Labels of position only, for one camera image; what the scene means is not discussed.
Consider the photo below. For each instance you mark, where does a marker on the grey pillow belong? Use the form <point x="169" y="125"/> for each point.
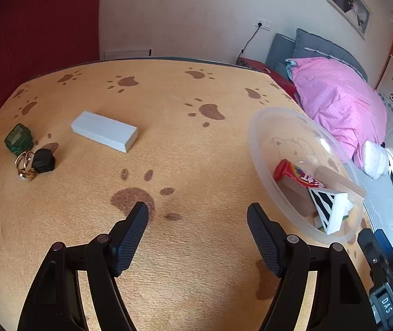
<point x="317" y="43"/>

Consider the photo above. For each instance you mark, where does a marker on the grey mattress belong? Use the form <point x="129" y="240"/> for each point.
<point x="382" y="200"/>

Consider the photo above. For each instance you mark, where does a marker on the green mahjong tile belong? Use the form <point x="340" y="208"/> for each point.
<point x="346" y="217"/>

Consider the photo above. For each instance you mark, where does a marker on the white dotted pillow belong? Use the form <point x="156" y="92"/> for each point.
<point x="374" y="160"/>

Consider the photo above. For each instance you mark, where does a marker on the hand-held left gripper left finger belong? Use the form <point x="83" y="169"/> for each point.
<point x="131" y="238"/>

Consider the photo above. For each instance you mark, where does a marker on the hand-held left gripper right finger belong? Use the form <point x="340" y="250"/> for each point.
<point x="267" y="241"/>

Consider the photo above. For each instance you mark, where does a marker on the white wall socket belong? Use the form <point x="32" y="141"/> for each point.
<point x="263" y="24"/>

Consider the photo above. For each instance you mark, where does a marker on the clear plastic bowl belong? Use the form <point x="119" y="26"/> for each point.
<point x="272" y="134"/>

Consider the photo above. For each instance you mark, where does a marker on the teal pillow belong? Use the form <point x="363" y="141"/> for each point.
<point x="290" y="69"/>

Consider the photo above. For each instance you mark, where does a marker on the framed wall picture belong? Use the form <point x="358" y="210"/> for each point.
<point x="349" y="3"/>

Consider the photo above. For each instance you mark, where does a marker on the zebra striped white block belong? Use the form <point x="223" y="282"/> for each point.
<point x="324" y="207"/>

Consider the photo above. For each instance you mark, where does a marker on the brown wooden block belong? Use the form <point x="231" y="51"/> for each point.
<point x="296" y="193"/>
<point x="337" y="181"/>

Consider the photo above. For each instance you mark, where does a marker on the white rectangular block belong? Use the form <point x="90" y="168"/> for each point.
<point x="105" y="131"/>

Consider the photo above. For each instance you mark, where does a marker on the red candy tube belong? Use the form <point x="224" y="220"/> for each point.
<point x="287" y="172"/>

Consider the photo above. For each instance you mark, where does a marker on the black key fob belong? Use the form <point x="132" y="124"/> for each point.
<point x="44" y="160"/>

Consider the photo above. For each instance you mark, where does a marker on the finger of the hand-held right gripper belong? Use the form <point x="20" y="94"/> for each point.
<point x="367" y="244"/>

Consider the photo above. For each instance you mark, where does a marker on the pink dotted duvet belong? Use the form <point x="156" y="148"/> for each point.
<point x="337" y="100"/>

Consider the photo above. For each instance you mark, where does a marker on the green transparent key tag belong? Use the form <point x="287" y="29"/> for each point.
<point x="17" y="138"/>

